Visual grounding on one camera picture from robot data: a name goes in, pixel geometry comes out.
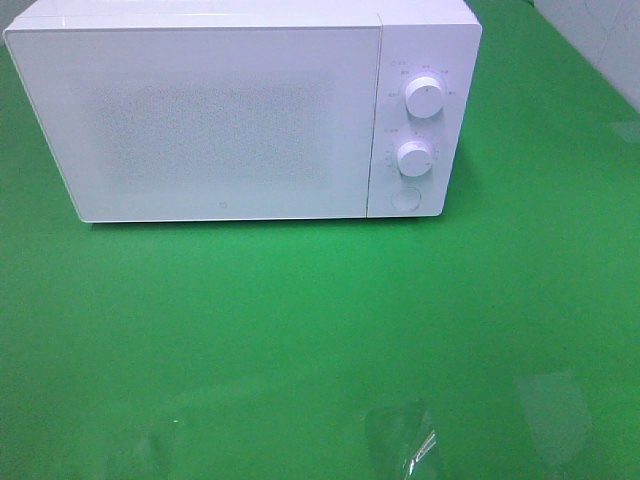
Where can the white microwave oven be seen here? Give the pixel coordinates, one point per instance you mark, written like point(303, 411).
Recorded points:
point(416, 37)

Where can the white microwave knob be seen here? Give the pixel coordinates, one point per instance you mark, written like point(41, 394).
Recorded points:
point(415, 159)
point(424, 96)

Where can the round microwave door button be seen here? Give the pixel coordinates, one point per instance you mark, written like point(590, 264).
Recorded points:
point(406, 200)

